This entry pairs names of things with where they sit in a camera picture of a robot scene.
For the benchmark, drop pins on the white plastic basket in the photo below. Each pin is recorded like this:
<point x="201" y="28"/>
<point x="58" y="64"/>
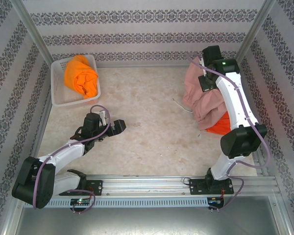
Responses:
<point x="57" y="80"/>

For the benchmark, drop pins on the circuit board with green light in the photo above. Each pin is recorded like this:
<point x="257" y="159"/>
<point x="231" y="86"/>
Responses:
<point x="80" y="201"/>

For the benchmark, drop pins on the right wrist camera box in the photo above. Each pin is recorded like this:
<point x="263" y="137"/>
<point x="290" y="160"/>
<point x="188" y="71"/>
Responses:
<point x="203" y="68"/>

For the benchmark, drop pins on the red-orange shorts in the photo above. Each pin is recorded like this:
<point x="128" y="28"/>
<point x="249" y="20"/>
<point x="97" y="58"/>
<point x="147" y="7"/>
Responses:
<point x="218" y="127"/>

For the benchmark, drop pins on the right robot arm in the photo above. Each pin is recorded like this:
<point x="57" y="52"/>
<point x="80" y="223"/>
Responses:
<point x="237" y="102"/>

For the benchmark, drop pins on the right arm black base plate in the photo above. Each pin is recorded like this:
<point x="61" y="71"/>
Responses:
<point x="193" y="187"/>

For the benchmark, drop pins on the small dark circuit board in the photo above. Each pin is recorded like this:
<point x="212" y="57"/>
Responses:
<point x="215" y="201"/>

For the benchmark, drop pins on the long aluminium mounting rail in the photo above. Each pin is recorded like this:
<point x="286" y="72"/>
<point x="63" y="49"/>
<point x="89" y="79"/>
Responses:
<point x="147" y="183"/>

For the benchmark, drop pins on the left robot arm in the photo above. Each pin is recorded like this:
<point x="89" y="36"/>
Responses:
<point x="61" y="154"/>

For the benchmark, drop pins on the orange shorts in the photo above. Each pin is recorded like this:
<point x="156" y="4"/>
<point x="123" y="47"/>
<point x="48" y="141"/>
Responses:
<point x="80" y="73"/>

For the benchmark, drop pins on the aluminium corner post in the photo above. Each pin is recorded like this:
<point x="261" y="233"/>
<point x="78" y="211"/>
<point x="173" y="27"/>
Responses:
<point x="254" y="31"/>
<point x="31" y="27"/>

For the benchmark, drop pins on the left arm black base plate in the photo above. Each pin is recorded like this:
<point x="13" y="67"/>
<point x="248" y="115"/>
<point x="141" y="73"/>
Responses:
<point x="98" y="187"/>

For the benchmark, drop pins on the steel sheet tray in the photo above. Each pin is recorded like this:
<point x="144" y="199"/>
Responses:
<point x="147" y="222"/>

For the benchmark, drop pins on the pink shorts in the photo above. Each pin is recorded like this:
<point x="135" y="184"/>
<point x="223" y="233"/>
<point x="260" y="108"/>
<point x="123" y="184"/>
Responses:
<point x="203" y="105"/>

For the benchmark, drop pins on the aluminium wall-foot rail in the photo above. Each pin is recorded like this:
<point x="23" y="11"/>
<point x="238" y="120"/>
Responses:
<point x="149" y="64"/>

